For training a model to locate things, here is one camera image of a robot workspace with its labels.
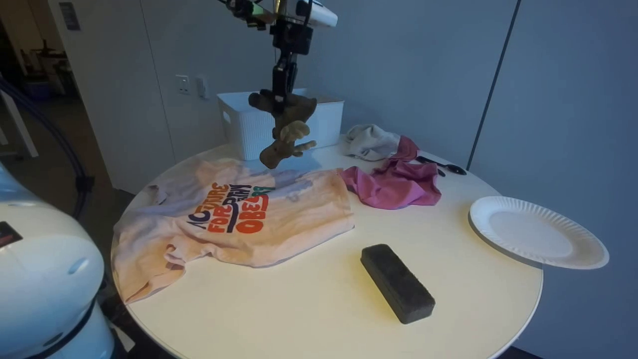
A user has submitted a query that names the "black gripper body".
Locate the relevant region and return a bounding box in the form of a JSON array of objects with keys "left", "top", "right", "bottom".
[{"left": 268, "top": 17, "right": 314, "bottom": 80}]

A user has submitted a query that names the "brown cloth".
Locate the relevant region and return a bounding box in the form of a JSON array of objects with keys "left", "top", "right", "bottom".
[{"left": 246, "top": 90, "right": 318, "bottom": 172}]

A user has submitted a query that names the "peach pink printed shirt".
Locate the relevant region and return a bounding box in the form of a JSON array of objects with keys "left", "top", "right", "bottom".
[{"left": 109, "top": 156, "right": 356, "bottom": 306}]

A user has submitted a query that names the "white plastic basket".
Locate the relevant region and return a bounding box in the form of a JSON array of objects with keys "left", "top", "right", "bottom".
[{"left": 214, "top": 88, "right": 346, "bottom": 164}]

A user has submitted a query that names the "white grey crumpled cloth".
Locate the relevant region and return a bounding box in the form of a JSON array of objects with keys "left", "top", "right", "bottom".
[{"left": 338, "top": 122, "right": 402, "bottom": 164}]

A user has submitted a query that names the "magenta crumpled cloth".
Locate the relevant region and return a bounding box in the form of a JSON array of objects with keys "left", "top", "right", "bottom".
[{"left": 338, "top": 136, "right": 444, "bottom": 212}]

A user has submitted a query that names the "black rectangular eraser block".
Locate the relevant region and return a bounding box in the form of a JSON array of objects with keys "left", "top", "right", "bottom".
[{"left": 358, "top": 242, "right": 438, "bottom": 326}]

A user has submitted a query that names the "white paper plate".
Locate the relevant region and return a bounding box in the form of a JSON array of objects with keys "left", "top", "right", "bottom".
[{"left": 468, "top": 194, "right": 611, "bottom": 272}]

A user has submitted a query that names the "white wall outlet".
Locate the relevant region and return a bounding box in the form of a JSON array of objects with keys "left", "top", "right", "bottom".
[
  {"left": 172, "top": 72, "right": 192, "bottom": 98},
  {"left": 192, "top": 74, "right": 210, "bottom": 102}
]

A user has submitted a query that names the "thick black robot hose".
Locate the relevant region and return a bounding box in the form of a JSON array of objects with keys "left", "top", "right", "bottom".
[{"left": 0, "top": 76, "right": 95, "bottom": 216}]

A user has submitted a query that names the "grey wall sign plate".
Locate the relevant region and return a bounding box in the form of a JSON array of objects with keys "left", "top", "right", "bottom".
[{"left": 57, "top": 0, "right": 81, "bottom": 33}]

